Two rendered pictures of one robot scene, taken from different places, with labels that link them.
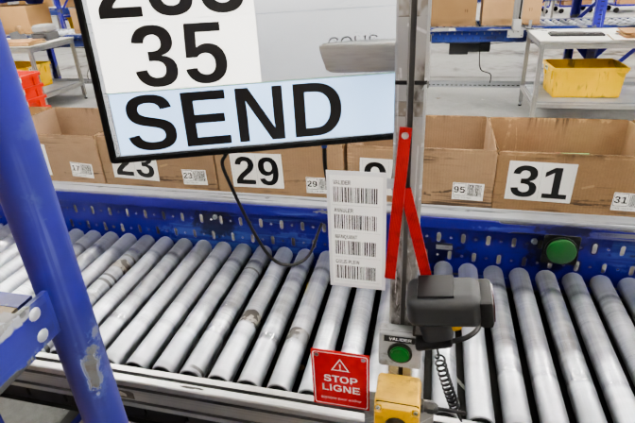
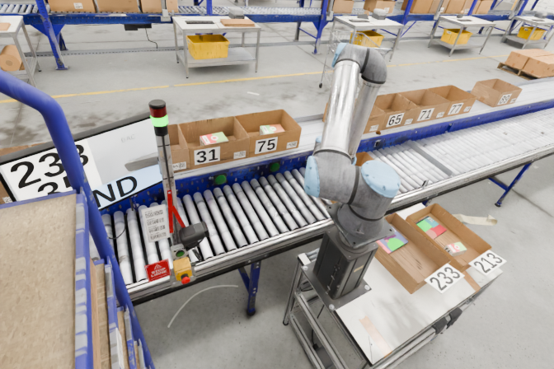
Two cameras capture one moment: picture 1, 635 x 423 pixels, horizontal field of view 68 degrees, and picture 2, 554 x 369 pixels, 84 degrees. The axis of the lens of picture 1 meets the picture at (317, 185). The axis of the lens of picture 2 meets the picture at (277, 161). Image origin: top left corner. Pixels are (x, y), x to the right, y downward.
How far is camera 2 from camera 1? 70 cm
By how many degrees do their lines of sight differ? 40
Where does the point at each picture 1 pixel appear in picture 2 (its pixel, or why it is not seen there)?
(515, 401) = (218, 245)
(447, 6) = not seen: outside the picture
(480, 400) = (207, 251)
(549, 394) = (227, 238)
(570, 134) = (213, 124)
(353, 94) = (141, 175)
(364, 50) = (143, 161)
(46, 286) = (126, 302)
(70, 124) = not seen: outside the picture
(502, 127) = (185, 127)
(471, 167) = (179, 156)
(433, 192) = not seen: hidden behind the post
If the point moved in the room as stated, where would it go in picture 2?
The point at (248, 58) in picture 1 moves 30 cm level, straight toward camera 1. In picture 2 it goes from (94, 179) to (141, 229)
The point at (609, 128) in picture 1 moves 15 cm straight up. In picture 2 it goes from (227, 120) to (227, 100)
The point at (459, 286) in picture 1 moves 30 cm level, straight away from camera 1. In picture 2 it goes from (196, 227) to (185, 182)
